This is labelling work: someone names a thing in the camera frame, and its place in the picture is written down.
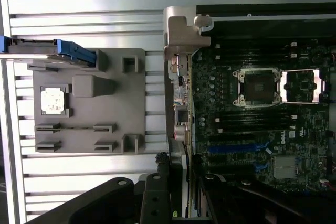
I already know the silver CPU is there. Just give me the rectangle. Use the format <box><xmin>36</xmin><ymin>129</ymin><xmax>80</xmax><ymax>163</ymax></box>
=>
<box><xmin>40</xmin><ymin>87</ymin><xmax>66</xmax><ymax>115</ymax></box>

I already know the blue expansion slot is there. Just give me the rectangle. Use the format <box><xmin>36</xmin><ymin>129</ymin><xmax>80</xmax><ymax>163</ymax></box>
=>
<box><xmin>208</xmin><ymin>142</ymin><xmax>271</xmax><ymax>154</ymax></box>

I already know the silver chipset heatsink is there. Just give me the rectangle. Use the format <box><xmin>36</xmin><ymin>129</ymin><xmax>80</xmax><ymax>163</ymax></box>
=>
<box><xmin>274</xmin><ymin>155</ymin><xmax>300</xmax><ymax>180</ymax></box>

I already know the CPU socket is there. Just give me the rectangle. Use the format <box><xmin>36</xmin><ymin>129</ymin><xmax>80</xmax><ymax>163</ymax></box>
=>
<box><xmin>233</xmin><ymin>68</ymin><xmax>283</xmax><ymax>108</ymax></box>

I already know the blue disk caddy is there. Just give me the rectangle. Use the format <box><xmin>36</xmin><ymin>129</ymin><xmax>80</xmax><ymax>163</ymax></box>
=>
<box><xmin>0</xmin><ymin>35</ymin><xmax>97</xmax><ymax>67</ymax></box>

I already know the green RAM stick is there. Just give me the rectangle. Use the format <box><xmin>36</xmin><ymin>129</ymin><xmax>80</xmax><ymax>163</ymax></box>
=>
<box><xmin>35</xmin><ymin>126</ymin><xmax>116</xmax><ymax>132</ymax></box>

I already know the green motherboard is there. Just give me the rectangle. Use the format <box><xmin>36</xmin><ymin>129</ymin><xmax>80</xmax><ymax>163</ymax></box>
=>
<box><xmin>193</xmin><ymin>39</ymin><xmax>336</xmax><ymax>193</ymax></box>

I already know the grey parts rack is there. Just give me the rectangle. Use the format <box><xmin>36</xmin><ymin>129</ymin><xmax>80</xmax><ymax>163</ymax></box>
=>
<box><xmin>33</xmin><ymin>47</ymin><xmax>146</xmax><ymax>154</ymax></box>

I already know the metal socket cover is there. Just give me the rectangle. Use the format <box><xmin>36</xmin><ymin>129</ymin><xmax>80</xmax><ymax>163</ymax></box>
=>
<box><xmin>280</xmin><ymin>68</ymin><xmax>327</xmax><ymax>104</ymax></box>

